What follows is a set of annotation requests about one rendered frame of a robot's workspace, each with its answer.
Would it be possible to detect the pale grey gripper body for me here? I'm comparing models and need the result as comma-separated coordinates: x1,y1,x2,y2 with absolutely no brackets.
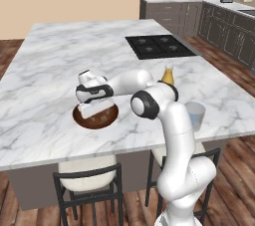
78,99,116,120

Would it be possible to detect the brown round bowl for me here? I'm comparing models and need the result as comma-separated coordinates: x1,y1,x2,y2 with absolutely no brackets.
72,102,120,130

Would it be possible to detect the clear glass cup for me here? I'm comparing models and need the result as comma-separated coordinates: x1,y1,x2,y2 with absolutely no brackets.
184,101,206,133

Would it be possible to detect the black stool with white seat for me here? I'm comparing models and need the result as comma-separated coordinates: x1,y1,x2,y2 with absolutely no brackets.
144,141,222,226
52,154,125,226

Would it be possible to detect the yellow bottle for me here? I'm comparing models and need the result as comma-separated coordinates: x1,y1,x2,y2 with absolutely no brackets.
160,65,175,87

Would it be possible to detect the black hob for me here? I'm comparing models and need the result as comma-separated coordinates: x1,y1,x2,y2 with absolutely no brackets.
125,34,198,61

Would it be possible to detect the grey kitchen island base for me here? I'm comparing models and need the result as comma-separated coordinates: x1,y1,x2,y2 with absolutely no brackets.
5,138,229,212

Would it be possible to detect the dark grey base cupboard run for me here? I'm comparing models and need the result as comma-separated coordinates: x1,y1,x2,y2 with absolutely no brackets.
197,0,255,72

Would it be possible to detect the steel sink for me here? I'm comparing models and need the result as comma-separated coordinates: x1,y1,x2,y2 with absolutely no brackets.
237,8,255,18

